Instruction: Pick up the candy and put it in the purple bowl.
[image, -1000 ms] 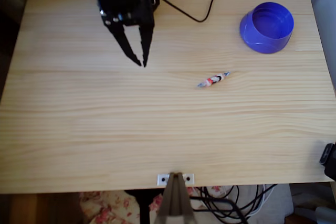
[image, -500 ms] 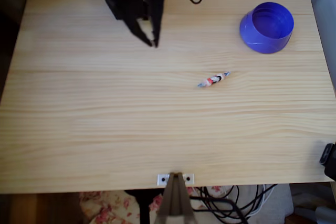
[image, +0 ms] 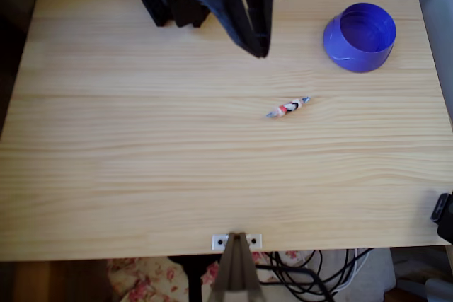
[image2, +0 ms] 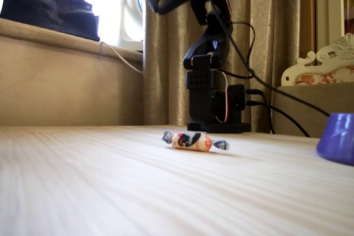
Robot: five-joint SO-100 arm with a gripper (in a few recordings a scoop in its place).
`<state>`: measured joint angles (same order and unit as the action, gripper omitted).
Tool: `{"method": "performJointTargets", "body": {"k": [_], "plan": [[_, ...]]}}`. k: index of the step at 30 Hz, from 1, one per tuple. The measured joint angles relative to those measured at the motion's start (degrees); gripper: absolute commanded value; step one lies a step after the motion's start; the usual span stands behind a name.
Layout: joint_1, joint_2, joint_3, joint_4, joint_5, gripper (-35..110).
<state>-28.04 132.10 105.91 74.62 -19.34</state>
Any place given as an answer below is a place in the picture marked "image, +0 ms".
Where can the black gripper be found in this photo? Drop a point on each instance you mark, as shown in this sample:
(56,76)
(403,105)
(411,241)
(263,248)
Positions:
(248,8)

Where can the wrapped candy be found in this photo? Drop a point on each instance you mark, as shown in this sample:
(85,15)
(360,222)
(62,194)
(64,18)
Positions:
(287,107)

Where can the purple plastic bowl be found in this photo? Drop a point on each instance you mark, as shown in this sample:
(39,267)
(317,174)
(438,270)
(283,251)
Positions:
(359,38)

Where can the black stand leg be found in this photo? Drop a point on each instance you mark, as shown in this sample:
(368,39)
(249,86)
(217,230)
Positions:
(193,277)

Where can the black webcam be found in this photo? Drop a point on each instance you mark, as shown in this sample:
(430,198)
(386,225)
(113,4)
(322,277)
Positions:
(444,215)

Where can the floral pink fabric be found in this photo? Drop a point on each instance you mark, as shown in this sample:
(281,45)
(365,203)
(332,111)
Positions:
(141,280)

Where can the white screwed mounting bracket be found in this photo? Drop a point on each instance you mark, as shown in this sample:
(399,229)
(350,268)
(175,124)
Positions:
(219,242)

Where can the beige camera support post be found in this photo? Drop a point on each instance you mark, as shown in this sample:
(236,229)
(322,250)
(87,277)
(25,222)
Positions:
(235,273)

